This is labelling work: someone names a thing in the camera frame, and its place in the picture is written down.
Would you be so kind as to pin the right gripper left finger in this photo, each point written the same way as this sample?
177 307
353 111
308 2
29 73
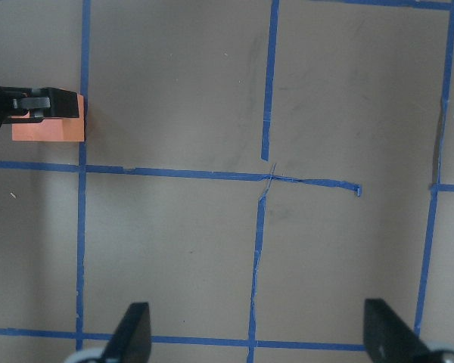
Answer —
131 341

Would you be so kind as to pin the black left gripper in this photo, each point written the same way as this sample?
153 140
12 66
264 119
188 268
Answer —
33 105

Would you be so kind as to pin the orange foam block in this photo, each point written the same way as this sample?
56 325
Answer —
51 129

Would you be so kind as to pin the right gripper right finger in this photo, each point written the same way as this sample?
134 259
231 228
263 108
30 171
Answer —
387 338

